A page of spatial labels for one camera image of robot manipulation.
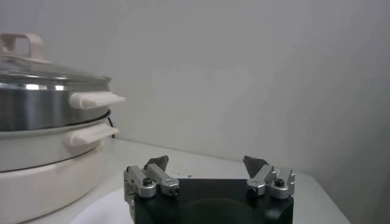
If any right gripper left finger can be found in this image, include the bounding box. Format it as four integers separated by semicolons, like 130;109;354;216
123;155;180;203

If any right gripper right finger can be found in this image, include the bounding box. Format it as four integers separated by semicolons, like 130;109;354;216
243;155;296;200

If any glass pot lid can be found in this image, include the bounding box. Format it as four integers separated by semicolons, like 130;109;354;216
0;32;112;85

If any steel steamer basket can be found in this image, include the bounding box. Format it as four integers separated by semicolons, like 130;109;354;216
0;77;126;132

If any white electric pot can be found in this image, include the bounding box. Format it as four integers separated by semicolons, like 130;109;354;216
0;117;119;224

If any black pot power cord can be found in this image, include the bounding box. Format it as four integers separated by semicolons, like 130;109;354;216
107;117;115;139

